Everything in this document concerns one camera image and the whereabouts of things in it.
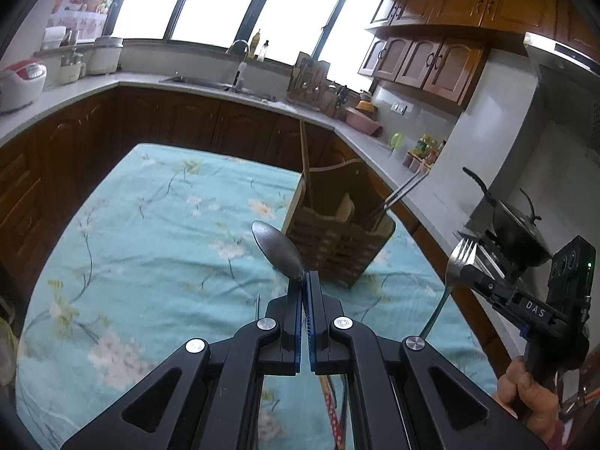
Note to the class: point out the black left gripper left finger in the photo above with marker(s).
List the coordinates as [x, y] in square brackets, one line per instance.
[205, 395]

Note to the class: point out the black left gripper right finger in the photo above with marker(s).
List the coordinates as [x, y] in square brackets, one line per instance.
[404, 394]

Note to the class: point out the metal fork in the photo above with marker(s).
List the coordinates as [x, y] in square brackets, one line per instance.
[464, 254]

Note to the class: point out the metal spoon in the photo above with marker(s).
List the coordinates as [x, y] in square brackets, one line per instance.
[279, 250]

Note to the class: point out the wooden chopstick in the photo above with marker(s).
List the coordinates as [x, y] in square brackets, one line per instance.
[305, 163]

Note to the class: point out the kitchen faucet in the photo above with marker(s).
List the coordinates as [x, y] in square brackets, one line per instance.
[239, 47]

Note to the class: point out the person's right hand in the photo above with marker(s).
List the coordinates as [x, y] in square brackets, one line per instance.
[518, 383]

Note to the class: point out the red dotted chopstick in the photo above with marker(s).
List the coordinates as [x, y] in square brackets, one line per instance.
[329, 397]

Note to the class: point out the black wok with lid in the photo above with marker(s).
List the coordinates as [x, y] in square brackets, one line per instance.
[516, 234]

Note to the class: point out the teal floral tablecloth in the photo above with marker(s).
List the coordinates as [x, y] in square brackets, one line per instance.
[163, 251]

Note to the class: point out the wooden utensil holder box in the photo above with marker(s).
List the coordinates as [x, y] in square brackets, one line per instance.
[336, 223]

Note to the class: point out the spice bottle rack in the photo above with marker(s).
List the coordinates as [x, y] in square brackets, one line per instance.
[423, 155]

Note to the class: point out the green cup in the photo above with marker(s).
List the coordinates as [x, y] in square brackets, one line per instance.
[397, 140]

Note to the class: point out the pink basin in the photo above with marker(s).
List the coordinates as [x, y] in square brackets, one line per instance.
[361, 122]

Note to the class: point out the wooden knife block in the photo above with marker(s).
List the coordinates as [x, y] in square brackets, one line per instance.
[308, 81]

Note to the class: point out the white pot with lid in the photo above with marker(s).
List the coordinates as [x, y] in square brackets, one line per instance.
[104, 57]

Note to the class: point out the white rice cooker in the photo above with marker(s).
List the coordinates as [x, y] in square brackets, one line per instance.
[21, 84]

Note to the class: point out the upper wooden wall cabinets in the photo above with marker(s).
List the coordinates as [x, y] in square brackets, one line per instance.
[440, 46]

